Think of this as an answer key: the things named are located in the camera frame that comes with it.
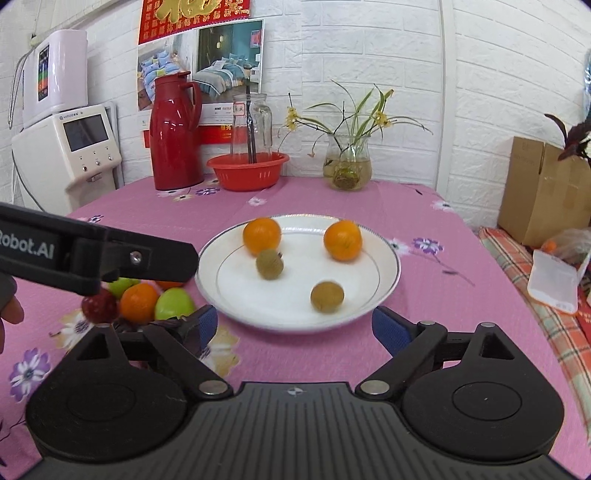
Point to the orange on plate left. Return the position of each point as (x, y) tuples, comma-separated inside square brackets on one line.
[(261, 234)]

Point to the white plastic bag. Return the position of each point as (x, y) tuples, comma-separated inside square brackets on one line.
[(560, 274)]

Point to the brown longan upper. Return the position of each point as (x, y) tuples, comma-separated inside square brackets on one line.
[(269, 264)]

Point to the brown longan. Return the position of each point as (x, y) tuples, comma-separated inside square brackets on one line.
[(327, 296), (269, 264)]

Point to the clear glass pitcher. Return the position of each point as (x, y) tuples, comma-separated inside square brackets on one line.
[(252, 129)]

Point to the person's left hand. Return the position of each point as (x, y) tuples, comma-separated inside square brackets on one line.
[(12, 313)]

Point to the orange on plate right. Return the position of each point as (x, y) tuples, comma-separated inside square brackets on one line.
[(343, 240)]

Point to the bedding poster calendar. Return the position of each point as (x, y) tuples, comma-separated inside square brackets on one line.
[(224, 60)]

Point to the cardboard box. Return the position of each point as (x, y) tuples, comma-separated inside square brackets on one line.
[(543, 195)]

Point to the glass vase with plant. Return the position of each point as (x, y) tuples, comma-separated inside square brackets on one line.
[(348, 127)]

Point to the red plum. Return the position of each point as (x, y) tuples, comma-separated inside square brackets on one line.
[(100, 308)]

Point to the plaid cloth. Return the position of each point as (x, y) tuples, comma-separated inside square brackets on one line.
[(568, 335)]

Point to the brown longan lower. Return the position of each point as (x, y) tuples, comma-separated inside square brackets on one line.
[(327, 296)]

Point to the white round plate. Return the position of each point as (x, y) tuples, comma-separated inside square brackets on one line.
[(227, 278)]

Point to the dark red leaf plant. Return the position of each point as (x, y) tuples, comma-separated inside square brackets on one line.
[(576, 139)]

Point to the red gold fu banner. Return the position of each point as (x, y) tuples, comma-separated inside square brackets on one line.
[(162, 18)]

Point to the orange on plate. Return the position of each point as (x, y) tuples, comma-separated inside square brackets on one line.
[(343, 240), (261, 234)]

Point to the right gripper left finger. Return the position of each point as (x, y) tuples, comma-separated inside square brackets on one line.
[(119, 394)]

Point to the orange tangerine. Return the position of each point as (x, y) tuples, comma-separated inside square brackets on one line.
[(166, 285), (137, 304)]

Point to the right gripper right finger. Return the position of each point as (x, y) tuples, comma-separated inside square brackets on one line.
[(472, 395)]

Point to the red thermos jug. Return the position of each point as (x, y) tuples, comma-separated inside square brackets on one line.
[(173, 132)]

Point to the white wall water purifier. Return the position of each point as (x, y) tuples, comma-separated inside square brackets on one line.
[(55, 76)]

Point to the red plastic basket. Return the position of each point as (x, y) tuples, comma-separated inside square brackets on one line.
[(235, 173)]

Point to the green apple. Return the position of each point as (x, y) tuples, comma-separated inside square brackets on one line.
[(174, 303), (119, 286)]

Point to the white water dispenser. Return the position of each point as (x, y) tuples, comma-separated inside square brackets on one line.
[(69, 159)]

